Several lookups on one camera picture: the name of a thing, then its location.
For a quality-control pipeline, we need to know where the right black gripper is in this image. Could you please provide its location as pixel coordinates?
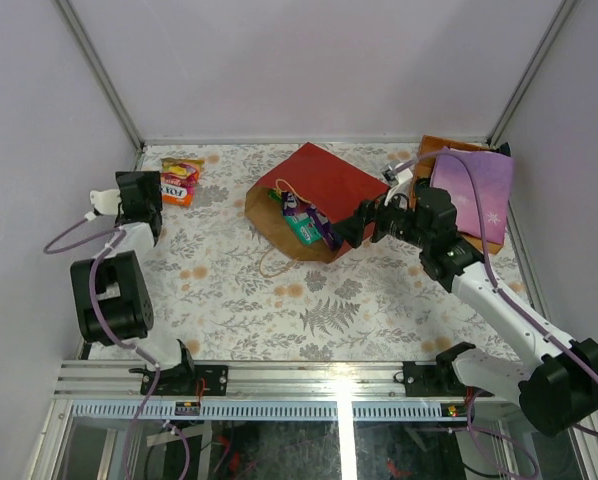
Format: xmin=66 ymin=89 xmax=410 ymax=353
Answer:
xmin=330 ymin=186 xmax=431 ymax=250

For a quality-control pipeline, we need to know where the orange Fox's candy bag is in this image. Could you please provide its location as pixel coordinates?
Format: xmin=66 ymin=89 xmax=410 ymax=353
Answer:
xmin=160 ymin=158 xmax=205 ymax=207

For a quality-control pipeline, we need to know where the red paper bag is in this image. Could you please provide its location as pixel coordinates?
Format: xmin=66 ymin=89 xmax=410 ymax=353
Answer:
xmin=245 ymin=143 xmax=387 ymax=264

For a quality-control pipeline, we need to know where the teal snack packet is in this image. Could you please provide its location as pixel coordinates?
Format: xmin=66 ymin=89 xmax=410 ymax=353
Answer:
xmin=282 ymin=207 xmax=322 ymax=246

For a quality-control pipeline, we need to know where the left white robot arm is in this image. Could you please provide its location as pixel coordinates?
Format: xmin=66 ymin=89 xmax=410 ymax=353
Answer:
xmin=70 ymin=171 xmax=198 ymax=395

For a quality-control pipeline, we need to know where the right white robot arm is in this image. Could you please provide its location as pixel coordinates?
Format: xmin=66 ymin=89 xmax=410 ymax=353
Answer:
xmin=334 ymin=187 xmax=598 ymax=437

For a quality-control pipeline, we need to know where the purple Frozen bag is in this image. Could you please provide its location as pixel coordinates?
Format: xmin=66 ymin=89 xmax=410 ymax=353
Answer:
xmin=431 ymin=148 xmax=514 ymax=245

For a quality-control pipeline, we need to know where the purple chocolate bar wrapper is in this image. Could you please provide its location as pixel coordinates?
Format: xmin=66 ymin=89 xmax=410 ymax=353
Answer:
xmin=281 ymin=192 xmax=343 ymax=251

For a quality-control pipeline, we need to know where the wooden tray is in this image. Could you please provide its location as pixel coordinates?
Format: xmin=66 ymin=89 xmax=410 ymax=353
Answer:
xmin=409 ymin=135 xmax=514 ymax=254

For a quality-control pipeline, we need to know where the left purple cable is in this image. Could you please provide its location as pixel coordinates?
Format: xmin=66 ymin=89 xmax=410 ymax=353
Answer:
xmin=42 ymin=217 xmax=163 ymax=401

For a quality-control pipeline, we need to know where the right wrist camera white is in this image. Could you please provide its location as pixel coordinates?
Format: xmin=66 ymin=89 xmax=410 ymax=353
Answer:
xmin=382 ymin=160 xmax=415 ymax=205

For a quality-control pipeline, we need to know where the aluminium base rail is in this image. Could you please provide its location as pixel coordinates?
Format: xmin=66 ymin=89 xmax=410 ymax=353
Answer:
xmin=53 ymin=359 xmax=480 ymax=401

